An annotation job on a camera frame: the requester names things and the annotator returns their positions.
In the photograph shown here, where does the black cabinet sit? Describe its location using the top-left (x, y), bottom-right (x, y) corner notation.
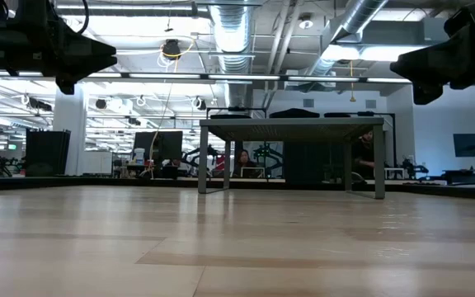
top-left (24, 129), bottom-right (73, 178)

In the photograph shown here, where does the black desktop monitor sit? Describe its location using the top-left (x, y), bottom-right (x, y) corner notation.
top-left (133, 130), bottom-right (185, 163)

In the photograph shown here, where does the open laptop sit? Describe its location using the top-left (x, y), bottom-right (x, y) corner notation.
top-left (239, 166), bottom-right (266, 180)

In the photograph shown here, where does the silver ventilation duct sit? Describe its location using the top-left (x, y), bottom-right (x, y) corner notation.
top-left (207, 0), bottom-right (260, 109)
top-left (303, 0), bottom-right (390, 79)

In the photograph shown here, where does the black wavy round mini plate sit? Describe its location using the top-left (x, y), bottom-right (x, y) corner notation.
top-left (209, 113), bottom-right (252, 120)

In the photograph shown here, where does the black square mini plate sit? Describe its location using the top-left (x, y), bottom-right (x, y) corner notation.
top-left (269, 107), bottom-right (322, 120)

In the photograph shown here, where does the black desk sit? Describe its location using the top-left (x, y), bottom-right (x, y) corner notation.
top-left (442, 167), bottom-right (475, 187)

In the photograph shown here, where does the black panel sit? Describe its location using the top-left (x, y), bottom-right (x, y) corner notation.
top-left (283, 141), bottom-right (346, 184)

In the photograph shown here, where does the long linear light fixture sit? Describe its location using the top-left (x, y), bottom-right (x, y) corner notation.
top-left (0, 70), bottom-right (412, 85)

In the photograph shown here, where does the hanging yellow cable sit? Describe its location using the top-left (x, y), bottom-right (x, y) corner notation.
top-left (148, 39), bottom-right (197, 177)

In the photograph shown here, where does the grey perforated metal riser shelf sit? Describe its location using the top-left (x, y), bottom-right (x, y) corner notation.
top-left (198, 116), bottom-right (386, 200)

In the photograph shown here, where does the person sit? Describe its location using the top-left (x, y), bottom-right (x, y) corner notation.
top-left (350, 129), bottom-right (378, 182)
top-left (232, 148), bottom-right (260, 179)

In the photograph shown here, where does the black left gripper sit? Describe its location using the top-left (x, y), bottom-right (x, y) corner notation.
top-left (0, 0), bottom-right (118, 96)

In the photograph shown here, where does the black ceiling-hung device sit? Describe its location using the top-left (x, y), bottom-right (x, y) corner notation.
top-left (161, 38), bottom-right (182, 61)

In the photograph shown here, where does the black wall-mounted monitor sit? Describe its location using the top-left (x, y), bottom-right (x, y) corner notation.
top-left (452, 132), bottom-right (475, 158)

